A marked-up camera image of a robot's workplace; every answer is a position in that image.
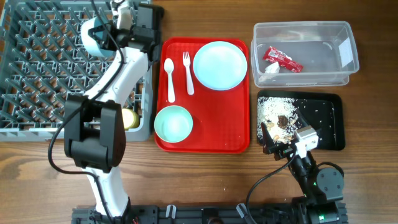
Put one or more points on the white napkin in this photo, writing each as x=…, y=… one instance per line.
x=272, y=68

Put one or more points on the cream plastic spoon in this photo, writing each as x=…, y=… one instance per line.
x=169, y=67

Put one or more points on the clear plastic waste bin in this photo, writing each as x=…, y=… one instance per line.
x=326, y=49

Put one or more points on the rice and food scraps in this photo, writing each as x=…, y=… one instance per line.
x=279, y=116

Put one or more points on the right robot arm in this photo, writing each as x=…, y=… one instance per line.
x=322, y=184

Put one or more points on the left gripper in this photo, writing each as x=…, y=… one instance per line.
x=112, y=42

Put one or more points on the grey plastic dishwasher rack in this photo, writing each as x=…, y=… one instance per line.
x=43, y=60

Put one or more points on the cream plastic fork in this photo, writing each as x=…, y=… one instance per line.
x=187, y=63

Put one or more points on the green saucer plate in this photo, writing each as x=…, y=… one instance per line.
x=173, y=124

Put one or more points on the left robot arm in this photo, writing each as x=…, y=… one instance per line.
x=94, y=133

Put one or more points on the light blue small bowl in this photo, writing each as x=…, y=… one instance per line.
x=90, y=45

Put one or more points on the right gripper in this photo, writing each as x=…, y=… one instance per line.
x=283, y=152

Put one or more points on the red snack wrapper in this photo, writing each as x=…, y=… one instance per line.
x=273, y=55

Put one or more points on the yellow plastic cup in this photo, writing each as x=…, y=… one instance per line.
x=130, y=119

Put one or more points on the large light blue plate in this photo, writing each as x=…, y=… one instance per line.
x=220, y=65

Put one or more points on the black rectangular waste tray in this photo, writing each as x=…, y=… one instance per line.
x=323, y=111

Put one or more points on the red plastic serving tray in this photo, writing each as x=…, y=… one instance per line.
x=221, y=119

